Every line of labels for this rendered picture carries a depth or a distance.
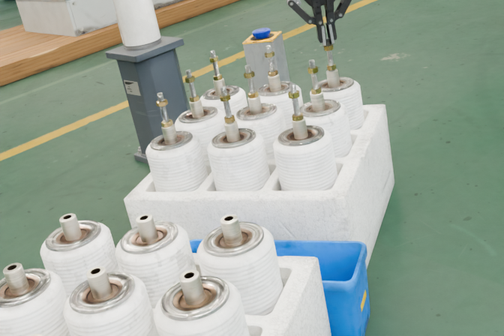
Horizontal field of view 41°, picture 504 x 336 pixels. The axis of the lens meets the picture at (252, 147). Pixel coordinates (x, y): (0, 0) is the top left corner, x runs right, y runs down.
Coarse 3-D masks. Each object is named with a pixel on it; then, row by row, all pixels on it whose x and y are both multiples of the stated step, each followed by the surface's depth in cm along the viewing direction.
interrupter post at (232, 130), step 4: (224, 124) 113; (228, 124) 112; (232, 124) 112; (236, 124) 112; (228, 128) 112; (232, 128) 112; (236, 128) 113; (228, 132) 112; (232, 132) 112; (236, 132) 113; (228, 136) 113; (232, 136) 113; (236, 136) 113; (228, 140) 113; (232, 140) 113; (236, 140) 113
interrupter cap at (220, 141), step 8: (240, 128) 117; (248, 128) 116; (216, 136) 115; (224, 136) 115; (240, 136) 114; (248, 136) 113; (216, 144) 112; (224, 144) 112; (232, 144) 111; (240, 144) 110
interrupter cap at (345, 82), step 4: (324, 80) 132; (340, 80) 131; (344, 80) 130; (348, 80) 130; (352, 80) 129; (320, 84) 131; (324, 84) 131; (340, 84) 130; (344, 84) 128; (348, 84) 128; (352, 84) 128; (324, 88) 128; (328, 88) 127; (332, 88) 127; (336, 88) 127; (340, 88) 126; (344, 88) 126
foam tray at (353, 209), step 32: (384, 128) 134; (352, 160) 114; (384, 160) 133; (160, 192) 117; (192, 192) 115; (224, 192) 112; (256, 192) 110; (288, 192) 108; (320, 192) 106; (352, 192) 108; (384, 192) 132; (192, 224) 115; (288, 224) 108; (320, 224) 106; (352, 224) 108
